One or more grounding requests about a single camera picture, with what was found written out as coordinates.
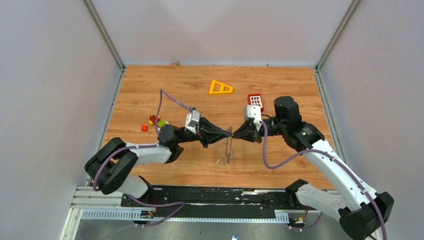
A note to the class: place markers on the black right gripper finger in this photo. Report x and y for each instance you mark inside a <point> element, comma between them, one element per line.
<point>246,129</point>
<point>246,136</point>

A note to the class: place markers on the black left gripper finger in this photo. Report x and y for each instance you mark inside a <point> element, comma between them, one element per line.
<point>211,138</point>
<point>206,127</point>

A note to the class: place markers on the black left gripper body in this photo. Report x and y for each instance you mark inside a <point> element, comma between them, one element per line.
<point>187,136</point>

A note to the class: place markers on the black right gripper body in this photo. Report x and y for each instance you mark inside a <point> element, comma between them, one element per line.
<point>272,126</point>

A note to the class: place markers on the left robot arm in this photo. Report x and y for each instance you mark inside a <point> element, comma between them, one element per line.
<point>110,168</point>

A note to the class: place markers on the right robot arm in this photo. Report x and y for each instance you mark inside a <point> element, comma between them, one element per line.
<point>361,211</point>

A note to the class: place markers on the toy brick car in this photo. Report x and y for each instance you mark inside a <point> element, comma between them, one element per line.
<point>156,120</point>

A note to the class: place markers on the red toy window block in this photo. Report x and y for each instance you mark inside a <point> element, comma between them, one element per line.
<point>256,100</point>

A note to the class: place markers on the orange cube block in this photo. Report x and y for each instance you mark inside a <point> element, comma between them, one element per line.
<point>144,128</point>

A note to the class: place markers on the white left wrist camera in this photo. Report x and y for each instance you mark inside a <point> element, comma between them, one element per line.
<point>192,121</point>

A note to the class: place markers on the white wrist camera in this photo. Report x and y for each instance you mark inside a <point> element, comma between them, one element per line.
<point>192,121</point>
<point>253,115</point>

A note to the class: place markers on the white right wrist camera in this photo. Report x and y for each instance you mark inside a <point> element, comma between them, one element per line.
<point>253,115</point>

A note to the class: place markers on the yellow triangular toy frame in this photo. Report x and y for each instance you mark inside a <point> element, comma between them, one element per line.
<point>219,88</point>

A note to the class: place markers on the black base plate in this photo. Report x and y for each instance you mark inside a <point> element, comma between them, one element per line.
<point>224,203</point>

